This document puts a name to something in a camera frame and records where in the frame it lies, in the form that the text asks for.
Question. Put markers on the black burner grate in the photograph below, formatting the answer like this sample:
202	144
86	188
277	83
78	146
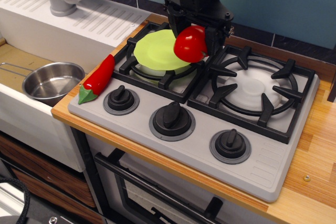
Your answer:
267	96
176	85

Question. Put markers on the small steel pot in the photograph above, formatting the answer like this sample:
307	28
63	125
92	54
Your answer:
43	87

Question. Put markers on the toy oven door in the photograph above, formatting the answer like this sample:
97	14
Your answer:
152	204

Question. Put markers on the grey toy stove top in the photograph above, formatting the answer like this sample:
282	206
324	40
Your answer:
261	175

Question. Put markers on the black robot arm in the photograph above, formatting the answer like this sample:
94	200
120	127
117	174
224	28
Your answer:
210	14

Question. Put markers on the red toy tomato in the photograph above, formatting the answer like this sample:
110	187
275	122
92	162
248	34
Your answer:
190	45

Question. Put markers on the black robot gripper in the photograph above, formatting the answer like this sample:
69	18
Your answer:
211	14

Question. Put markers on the black right stove knob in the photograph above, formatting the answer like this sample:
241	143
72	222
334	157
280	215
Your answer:
230	147

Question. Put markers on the black left burner grate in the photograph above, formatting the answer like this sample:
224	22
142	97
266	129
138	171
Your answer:
176	85

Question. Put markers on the red toy chili pepper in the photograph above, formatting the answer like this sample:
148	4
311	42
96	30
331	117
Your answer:
95	84

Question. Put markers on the black middle stove knob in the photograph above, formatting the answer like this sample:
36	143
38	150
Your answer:
172	122

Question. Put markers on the light green plastic plate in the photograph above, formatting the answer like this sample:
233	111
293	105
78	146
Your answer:
154	52

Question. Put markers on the black left stove knob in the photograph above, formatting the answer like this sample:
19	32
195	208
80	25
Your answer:
121	101

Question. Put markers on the black stove knob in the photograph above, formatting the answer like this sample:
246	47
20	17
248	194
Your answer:
172	122
121	101
230	147

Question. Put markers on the white toy sink unit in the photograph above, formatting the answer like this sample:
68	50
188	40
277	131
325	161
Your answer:
85	37

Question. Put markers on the wooden drawer fronts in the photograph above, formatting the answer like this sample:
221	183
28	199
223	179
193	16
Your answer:
50	180

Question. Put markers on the black right burner grate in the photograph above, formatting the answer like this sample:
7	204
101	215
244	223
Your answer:
267	96

